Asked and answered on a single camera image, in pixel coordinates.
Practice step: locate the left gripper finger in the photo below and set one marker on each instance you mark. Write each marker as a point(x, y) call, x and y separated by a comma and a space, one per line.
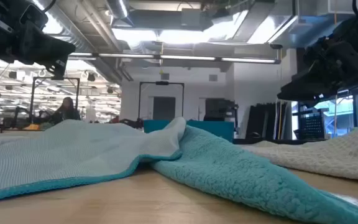
point(45, 46)
point(57, 70)

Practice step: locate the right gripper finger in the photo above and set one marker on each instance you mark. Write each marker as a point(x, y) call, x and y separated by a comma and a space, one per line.
point(306, 90)

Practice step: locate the teal fluffy microfiber towel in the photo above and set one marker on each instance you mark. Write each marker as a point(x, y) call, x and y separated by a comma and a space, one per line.
point(228, 168)

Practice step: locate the black pegboard cart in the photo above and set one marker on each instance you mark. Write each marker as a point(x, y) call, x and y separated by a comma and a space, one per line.
point(311, 126)

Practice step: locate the person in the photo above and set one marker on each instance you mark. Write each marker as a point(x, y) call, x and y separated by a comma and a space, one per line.
point(65, 113)

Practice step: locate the black leaning panels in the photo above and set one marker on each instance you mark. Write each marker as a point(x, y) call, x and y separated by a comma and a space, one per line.
point(263, 121)

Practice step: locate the yellow object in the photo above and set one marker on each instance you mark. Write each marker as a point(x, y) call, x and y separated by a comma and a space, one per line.
point(32, 127)

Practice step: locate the large grey waffle towel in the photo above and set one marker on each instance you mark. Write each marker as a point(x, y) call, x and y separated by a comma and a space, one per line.
point(337, 155)

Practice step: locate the black shelf unit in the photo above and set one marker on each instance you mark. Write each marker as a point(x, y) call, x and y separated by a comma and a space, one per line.
point(219, 109)

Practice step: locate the teal plastic bin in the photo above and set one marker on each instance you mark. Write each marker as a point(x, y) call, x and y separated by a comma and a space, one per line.
point(213, 129)

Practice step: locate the long ceiling light bar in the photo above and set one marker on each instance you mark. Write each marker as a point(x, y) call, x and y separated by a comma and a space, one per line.
point(185, 58)

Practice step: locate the black robot station frame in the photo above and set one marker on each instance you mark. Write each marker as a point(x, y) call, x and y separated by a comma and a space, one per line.
point(54, 78)
point(162, 83)

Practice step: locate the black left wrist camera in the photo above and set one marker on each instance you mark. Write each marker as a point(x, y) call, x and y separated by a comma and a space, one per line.
point(36, 15)

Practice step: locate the black ceiling dome camera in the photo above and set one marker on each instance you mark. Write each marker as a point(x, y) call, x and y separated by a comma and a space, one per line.
point(276, 46)

